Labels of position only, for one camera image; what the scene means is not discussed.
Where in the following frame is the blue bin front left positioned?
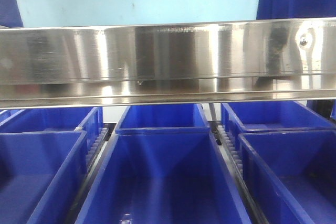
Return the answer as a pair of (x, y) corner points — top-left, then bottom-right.
(1, 131), (87, 223)

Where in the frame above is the blue bin front middle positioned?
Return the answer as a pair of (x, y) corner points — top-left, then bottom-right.
(76, 132), (251, 223)

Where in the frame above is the blue bin back middle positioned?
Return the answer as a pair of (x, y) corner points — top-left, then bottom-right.
(115, 103), (210, 135)

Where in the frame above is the blue bin back left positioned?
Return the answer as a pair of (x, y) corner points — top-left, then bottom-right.
(1, 107), (103, 148)

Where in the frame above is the blue bin back right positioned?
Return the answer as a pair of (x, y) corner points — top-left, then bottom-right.
(220, 101), (335, 151)

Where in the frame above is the blue bin front right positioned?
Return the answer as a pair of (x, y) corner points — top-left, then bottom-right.
(238, 130), (335, 223)

